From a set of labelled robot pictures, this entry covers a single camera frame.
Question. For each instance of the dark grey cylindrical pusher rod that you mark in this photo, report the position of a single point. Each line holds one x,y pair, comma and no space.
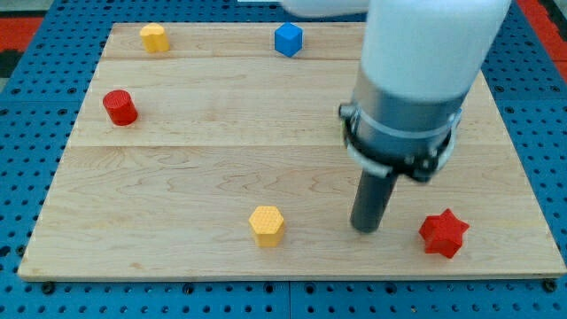
371,200

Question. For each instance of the grey flange with black clamp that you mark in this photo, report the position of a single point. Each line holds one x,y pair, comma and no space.
388,134

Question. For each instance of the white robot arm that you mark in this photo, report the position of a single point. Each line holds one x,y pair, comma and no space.
419,59

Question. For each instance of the red star block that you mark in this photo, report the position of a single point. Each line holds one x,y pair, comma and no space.
443,234

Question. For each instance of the yellow hexagon block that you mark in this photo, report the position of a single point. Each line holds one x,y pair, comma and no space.
267,225

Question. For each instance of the blue cube block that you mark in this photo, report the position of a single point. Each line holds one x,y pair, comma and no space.
288,39

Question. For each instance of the wooden board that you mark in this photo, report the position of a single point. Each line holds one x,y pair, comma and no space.
225,124

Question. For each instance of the yellow heart block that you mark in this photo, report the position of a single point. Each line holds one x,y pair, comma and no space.
154,38

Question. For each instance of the red cylinder block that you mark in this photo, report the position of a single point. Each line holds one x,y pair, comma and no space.
120,107

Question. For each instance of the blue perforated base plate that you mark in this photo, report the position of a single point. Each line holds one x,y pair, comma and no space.
39,105

